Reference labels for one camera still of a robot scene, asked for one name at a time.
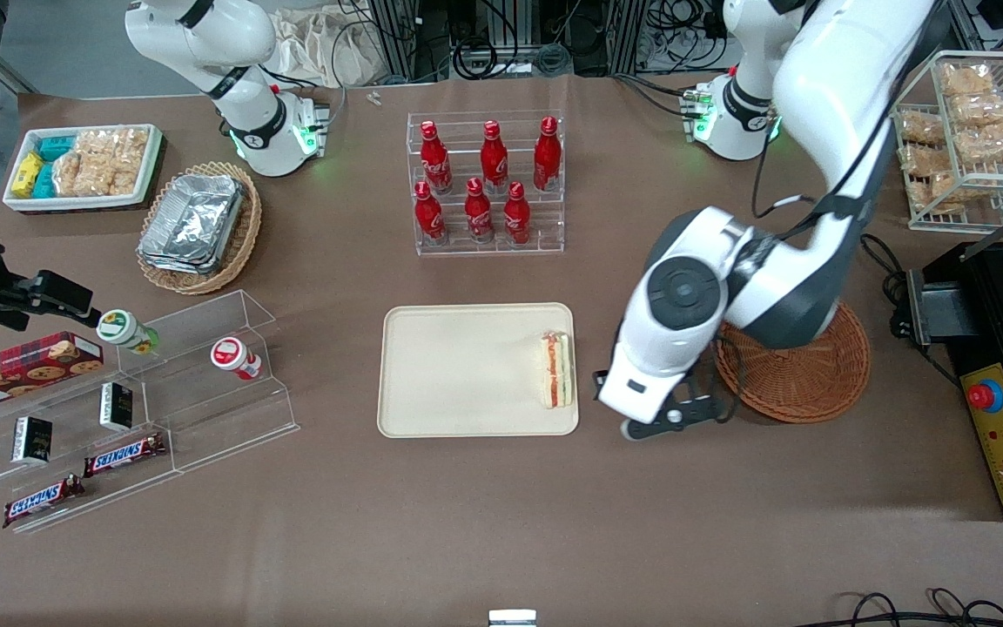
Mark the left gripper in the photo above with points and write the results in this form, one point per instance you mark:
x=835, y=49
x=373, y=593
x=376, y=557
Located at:
x=599, y=380

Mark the triangular sandwich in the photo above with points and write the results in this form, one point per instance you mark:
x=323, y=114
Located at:
x=556, y=370

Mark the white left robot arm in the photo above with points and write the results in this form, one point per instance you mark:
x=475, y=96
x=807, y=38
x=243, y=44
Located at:
x=824, y=87

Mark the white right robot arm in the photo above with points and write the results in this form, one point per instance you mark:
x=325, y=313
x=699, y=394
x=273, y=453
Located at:
x=249, y=104

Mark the white rectangular snack tray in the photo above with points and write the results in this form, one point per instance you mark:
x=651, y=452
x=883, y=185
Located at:
x=23, y=202

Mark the beige plastic tray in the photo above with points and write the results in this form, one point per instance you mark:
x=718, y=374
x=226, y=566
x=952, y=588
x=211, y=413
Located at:
x=467, y=370

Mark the light oval wicker basket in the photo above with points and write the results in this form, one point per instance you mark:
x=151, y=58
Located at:
x=245, y=235

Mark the brown wicker basket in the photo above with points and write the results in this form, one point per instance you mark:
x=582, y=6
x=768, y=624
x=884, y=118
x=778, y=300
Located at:
x=806, y=383

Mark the green-lidded white cup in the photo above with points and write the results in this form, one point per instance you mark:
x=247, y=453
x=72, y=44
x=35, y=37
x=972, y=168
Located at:
x=123, y=329

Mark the red tartan cookie box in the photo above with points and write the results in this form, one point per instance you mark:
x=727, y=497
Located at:
x=23, y=370

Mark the teal snack pack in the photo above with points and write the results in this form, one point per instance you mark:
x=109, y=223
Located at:
x=44, y=181
x=56, y=146

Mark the small black box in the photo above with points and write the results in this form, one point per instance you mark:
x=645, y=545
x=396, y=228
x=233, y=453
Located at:
x=32, y=440
x=117, y=407

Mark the yellow snack pack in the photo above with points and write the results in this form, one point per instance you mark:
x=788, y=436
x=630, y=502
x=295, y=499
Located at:
x=27, y=174

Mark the bagged rice crackers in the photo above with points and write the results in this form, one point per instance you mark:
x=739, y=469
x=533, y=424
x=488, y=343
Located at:
x=101, y=161

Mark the stack of foil containers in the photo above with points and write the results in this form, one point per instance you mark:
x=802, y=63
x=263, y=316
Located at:
x=192, y=222

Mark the clear acrylic bottle rack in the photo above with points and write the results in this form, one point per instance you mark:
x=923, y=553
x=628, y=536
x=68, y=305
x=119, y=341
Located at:
x=488, y=248

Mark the snickers chocolate bar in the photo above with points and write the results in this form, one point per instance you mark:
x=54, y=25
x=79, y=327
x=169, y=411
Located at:
x=124, y=455
x=42, y=501

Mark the red-lidded white cup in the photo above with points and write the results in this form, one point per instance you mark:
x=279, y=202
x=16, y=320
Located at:
x=233, y=357

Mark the red cola bottle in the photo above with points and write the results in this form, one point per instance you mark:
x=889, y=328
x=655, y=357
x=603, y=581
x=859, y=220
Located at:
x=516, y=216
x=479, y=213
x=428, y=216
x=494, y=161
x=435, y=161
x=547, y=157

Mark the clear acrylic stepped shelf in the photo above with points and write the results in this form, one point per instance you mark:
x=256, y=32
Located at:
x=223, y=409

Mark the crumpled paper bags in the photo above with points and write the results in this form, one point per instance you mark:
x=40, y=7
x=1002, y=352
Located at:
x=327, y=48

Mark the black countertop appliance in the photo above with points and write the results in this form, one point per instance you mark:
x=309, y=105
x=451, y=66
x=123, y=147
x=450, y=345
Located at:
x=989, y=331

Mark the bagged fried snack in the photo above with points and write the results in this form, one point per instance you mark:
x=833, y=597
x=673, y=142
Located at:
x=921, y=128
x=967, y=78
x=982, y=109
x=954, y=187
x=993, y=142
x=928, y=159

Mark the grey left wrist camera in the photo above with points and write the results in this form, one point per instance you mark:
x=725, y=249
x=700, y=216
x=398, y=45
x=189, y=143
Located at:
x=676, y=416

